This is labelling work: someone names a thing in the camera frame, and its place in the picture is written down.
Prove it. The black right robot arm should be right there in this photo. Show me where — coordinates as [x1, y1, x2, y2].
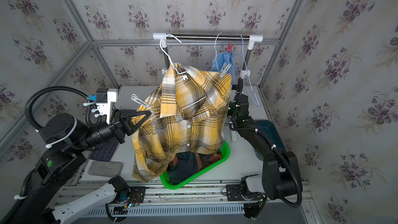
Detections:
[226, 78, 303, 219]

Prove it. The red clothespin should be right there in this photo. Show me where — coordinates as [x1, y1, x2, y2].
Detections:
[227, 43, 234, 54]

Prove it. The light blue shirt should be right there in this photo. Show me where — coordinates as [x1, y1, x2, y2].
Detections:
[210, 51, 236, 84]

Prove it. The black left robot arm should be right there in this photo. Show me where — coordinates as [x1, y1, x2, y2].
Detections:
[2, 86, 151, 224]

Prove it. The grey cloth pad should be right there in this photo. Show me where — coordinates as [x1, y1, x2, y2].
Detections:
[88, 161, 123, 177]

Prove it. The dark teal plastic tray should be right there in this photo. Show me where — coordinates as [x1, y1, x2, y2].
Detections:
[254, 119, 287, 161]

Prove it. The yellow plaid shirt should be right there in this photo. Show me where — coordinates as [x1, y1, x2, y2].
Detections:
[131, 63, 232, 182]

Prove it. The dark multicolour plaid shirt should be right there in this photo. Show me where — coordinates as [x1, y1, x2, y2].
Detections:
[167, 150, 222, 185]

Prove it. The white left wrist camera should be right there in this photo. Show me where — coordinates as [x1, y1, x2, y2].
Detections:
[83, 88, 118, 124]

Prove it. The green perforated plastic basket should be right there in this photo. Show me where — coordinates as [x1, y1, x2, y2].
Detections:
[160, 142, 230, 190]

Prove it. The dark blue card booklet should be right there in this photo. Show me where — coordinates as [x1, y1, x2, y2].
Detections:
[89, 141, 119, 162]

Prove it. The metal clothes rack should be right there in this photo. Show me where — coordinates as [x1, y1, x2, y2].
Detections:
[152, 33, 264, 79]

